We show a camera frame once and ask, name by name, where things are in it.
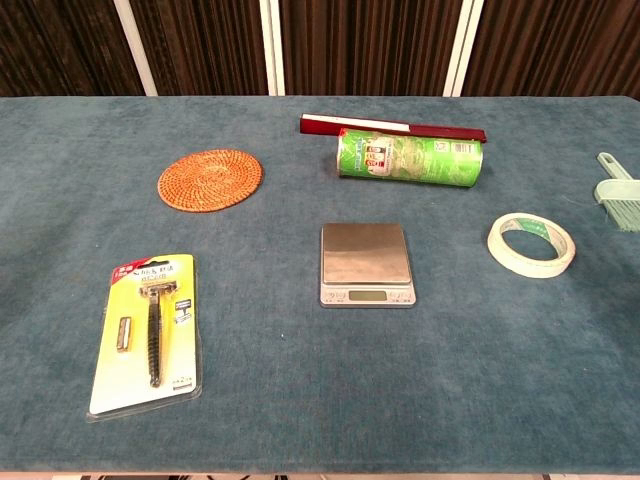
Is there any silver digital kitchen scale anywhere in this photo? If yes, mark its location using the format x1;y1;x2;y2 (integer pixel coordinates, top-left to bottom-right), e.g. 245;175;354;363
319;222;417;309

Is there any white masking tape roll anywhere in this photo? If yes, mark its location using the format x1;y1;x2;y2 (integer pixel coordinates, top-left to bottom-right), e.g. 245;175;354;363
487;212;577;280

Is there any round woven rattan coaster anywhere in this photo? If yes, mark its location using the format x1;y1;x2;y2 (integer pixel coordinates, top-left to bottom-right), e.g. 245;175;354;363
157;148;265;214

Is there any green cylindrical chip can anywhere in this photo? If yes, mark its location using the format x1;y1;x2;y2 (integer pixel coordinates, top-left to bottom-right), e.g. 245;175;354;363
334;127;485;188

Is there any teal blue table cloth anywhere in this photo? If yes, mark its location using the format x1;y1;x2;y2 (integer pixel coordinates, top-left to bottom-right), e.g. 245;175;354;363
0;95;640;475

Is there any razor in yellow blister pack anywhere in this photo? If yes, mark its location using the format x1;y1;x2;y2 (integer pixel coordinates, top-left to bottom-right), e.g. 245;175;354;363
85;253;204;424

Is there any mint green hand brush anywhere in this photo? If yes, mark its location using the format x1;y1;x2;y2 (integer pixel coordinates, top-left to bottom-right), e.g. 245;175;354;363
593;152;640;233

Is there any white partition frame post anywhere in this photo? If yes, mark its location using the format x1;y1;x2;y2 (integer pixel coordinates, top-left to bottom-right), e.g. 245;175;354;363
442;0;485;97
112;0;159;97
258;0;286;97

